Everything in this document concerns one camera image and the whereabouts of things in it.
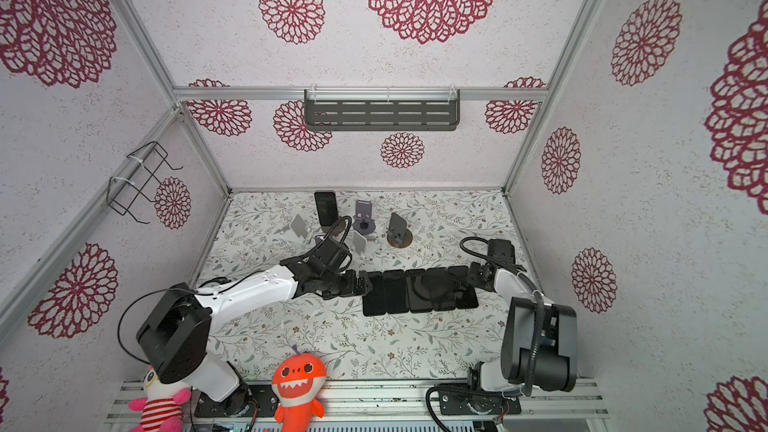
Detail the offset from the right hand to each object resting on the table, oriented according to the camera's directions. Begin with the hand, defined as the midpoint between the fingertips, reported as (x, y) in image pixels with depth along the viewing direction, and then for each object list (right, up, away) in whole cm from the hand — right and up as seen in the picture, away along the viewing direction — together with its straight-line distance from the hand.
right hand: (480, 272), depth 93 cm
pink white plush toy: (-80, -26, -25) cm, 88 cm away
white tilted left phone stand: (-59, +14, +8) cm, 61 cm away
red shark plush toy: (-50, -21, -24) cm, 59 cm away
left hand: (-37, -4, -7) cm, 38 cm away
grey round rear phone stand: (-37, +15, +13) cm, 42 cm away
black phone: (-49, +21, +8) cm, 54 cm away
